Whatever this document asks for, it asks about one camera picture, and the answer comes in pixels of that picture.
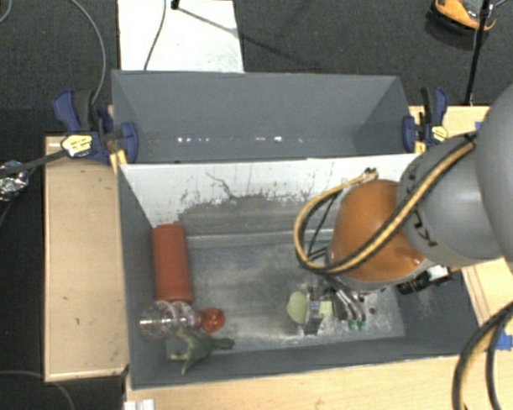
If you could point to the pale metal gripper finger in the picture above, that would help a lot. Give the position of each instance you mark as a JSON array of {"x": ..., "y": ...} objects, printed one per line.
[
  {"x": 313, "y": 320},
  {"x": 312, "y": 291}
]

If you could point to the red ball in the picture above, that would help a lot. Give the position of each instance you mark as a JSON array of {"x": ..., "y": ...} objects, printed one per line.
[{"x": 213, "y": 320}]

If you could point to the clear glass bottle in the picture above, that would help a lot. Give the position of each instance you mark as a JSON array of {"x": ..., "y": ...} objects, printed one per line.
[{"x": 166, "y": 321}]

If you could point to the black cylinder on white bracket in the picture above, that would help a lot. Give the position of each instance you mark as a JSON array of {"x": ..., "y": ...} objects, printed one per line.
[{"x": 415, "y": 286}]

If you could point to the grey metal bin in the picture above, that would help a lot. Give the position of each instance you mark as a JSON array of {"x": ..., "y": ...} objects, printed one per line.
[{"x": 250, "y": 276}]

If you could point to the red-brown flat block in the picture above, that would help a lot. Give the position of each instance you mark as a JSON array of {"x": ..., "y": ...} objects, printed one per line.
[{"x": 172, "y": 264}]

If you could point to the yellow-green ball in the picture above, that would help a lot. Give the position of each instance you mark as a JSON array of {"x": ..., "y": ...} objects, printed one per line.
[{"x": 296, "y": 307}]

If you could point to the pale wood board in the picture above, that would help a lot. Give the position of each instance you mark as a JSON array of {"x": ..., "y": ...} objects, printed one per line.
[{"x": 82, "y": 265}]

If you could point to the green toy animal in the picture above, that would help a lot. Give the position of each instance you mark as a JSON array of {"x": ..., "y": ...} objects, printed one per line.
[{"x": 202, "y": 347}]

